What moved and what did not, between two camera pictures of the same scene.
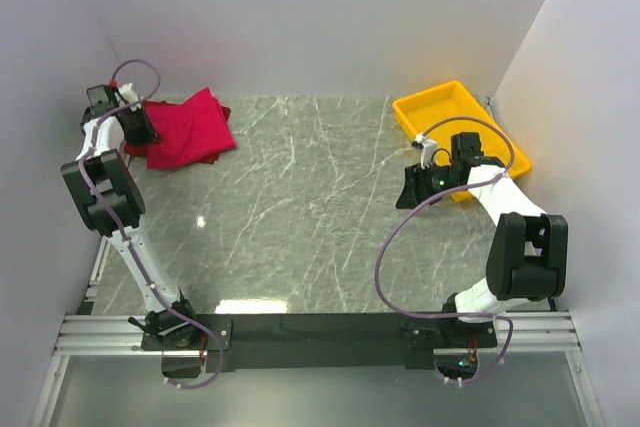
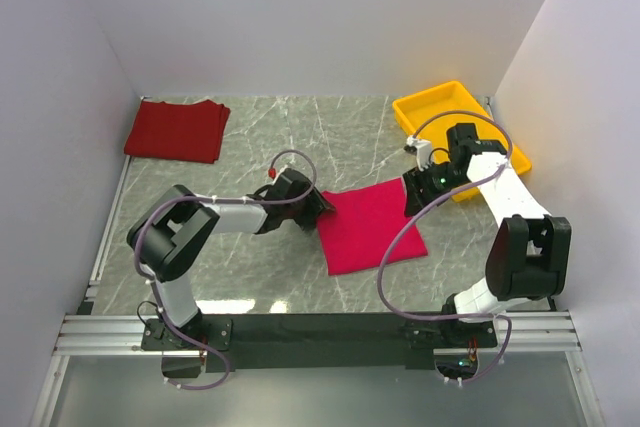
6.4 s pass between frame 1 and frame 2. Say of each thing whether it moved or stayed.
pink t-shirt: moved
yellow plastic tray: stayed
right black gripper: stayed
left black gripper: moved
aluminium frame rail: stayed
